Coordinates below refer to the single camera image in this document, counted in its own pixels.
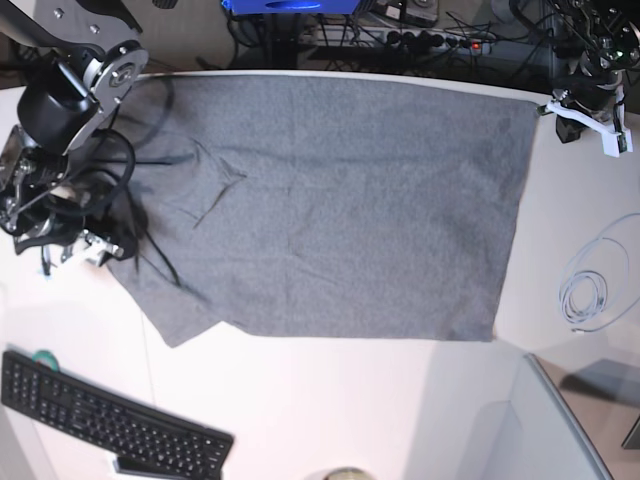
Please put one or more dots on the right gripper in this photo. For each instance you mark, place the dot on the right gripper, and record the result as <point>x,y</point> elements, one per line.
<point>36,224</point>

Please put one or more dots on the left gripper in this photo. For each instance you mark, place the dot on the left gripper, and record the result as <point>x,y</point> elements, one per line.
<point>599,97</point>

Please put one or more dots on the grey t-shirt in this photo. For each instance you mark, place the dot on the grey t-shirt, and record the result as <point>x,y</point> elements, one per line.
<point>322,207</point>

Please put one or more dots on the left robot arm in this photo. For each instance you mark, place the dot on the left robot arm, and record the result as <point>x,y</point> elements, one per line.
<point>600,42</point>

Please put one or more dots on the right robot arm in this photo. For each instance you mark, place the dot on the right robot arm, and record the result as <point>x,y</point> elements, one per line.
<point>61,167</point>

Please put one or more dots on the green tape roll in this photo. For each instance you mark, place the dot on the green tape roll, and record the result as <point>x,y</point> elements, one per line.
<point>46,359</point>

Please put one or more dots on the black computer keyboard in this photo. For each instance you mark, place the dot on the black computer keyboard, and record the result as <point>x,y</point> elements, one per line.
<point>144,440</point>

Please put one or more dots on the white power strip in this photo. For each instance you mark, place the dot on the white power strip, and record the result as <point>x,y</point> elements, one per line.
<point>477,42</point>

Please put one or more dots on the blue box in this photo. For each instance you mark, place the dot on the blue box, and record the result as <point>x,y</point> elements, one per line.
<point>247,7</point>

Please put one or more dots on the round tan object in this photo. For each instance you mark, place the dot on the round tan object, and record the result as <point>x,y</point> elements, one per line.
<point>347,473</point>

